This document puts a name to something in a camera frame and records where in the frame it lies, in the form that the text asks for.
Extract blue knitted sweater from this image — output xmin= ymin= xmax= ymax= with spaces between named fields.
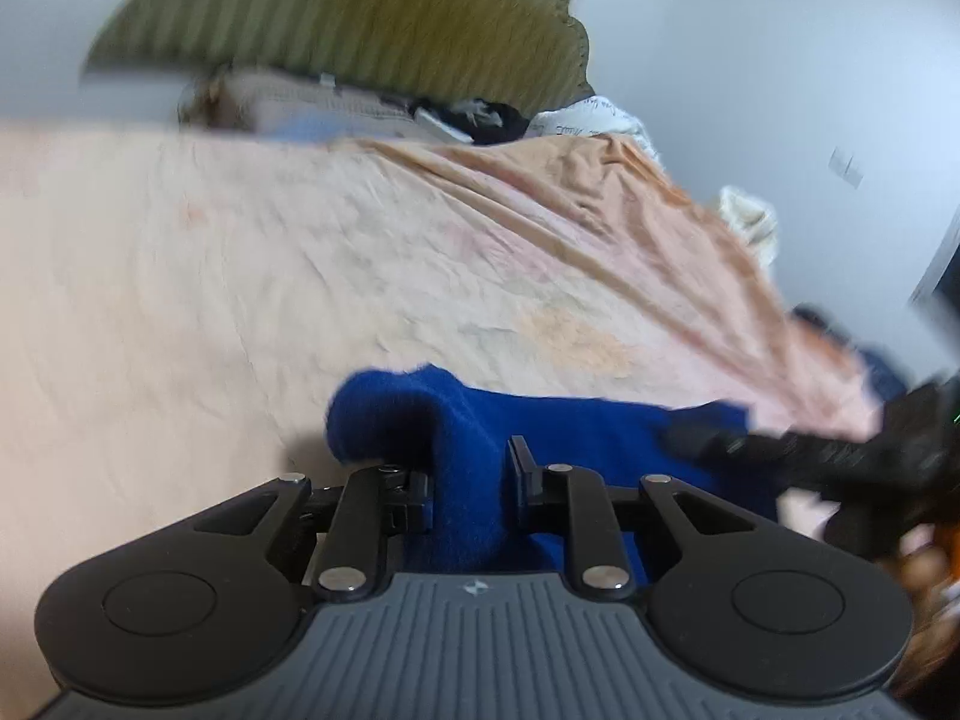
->
xmin=324 ymin=364 xmax=781 ymax=575

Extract cream quilt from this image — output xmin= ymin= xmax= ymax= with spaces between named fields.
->
xmin=718 ymin=186 xmax=781 ymax=267

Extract dark window frame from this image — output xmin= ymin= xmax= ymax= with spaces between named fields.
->
xmin=909 ymin=206 xmax=960 ymax=308

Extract pink bed sheet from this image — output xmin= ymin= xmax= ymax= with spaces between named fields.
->
xmin=0 ymin=120 xmax=893 ymax=706

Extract dark blue cloth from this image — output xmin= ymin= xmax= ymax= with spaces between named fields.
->
xmin=791 ymin=303 xmax=912 ymax=406

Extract grey wall switch plate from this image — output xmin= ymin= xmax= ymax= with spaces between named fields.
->
xmin=828 ymin=148 xmax=865 ymax=190

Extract white printed quilt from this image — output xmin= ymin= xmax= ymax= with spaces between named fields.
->
xmin=525 ymin=94 xmax=665 ymax=162

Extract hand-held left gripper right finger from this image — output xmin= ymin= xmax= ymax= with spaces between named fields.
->
xmin=507 ymin=435 xmax=760 ymax=601

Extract olive padded headboard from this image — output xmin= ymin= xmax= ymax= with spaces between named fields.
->
xmin=81 ymin=0 xmax=593 ymax=110

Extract dark clothes at headboard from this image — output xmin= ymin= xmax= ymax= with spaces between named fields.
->
xmin=416 ymin=94 xmax=537 ymax=145

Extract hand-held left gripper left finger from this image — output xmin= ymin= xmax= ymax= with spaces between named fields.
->
xmin=193 ymin=463 xmax=436 ymax=601

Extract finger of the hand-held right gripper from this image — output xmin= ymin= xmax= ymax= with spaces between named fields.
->
xmin=664 ymin=418 xmax=893 ymax=500

